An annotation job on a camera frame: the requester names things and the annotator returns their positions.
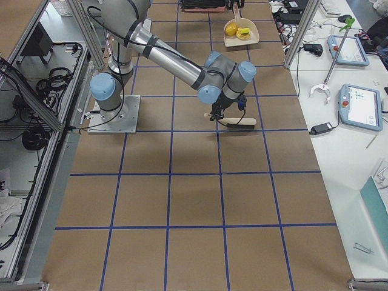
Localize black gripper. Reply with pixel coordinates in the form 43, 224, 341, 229
225, 0, 244, 9
210, 92, 247, 121

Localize beige hand brush black bristles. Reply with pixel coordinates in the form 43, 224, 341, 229
204, 113, 257, 127

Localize beige plastic dustpan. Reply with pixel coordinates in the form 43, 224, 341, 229
224, 1, 259, 47

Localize yellow green sponge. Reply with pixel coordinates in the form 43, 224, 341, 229
237, 27, 250, 35

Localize yellow potato-like toy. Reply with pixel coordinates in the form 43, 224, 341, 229
224, 22, 238, 37

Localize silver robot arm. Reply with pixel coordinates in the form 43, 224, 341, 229
98, 1, 256, 121

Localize black lined trash bin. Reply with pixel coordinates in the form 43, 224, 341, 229
179, 0, 226, 12

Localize black power brick top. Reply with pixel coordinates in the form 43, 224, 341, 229
283, 0, 308, 10

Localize white keyboard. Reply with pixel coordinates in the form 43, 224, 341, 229
320, 0, 341, 17

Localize black power adapter far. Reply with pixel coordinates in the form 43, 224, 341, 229
303, 44, 323, 57

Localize black power adapter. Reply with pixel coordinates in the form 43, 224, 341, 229
303, 44, 323, 57
309, 122, 334, 135

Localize black power adapter near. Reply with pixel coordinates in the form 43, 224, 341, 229
309, 122, 334, 135

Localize far blue teach pendant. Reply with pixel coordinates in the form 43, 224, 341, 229
327, 35, 370, 67

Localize blue teach pendant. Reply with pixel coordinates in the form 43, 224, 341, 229
338, 84, 383, 132
327, 35, 370, 67

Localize near blue teach pendant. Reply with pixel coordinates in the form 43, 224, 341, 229
338, 84, 383, 132

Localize teal board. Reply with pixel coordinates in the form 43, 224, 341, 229
361, 176, 387, 250

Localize metal clip on table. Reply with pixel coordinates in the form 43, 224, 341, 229
353, 242, 373, 254

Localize aluminium frame post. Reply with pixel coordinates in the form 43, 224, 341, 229
284, 0, 320, 69

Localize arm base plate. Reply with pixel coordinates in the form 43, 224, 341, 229
87, 95, 141, 134

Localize reacher grabber tool green handle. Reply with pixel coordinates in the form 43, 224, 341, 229
309, 17, 356, 105

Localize black cable coil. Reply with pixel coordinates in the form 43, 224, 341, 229
36, 67, 76, 92

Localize black box under frame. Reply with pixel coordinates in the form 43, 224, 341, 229
17, 22, 53, 64

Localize aluminium frame rail left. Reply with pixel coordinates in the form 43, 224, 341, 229
0, 0, 104, 284

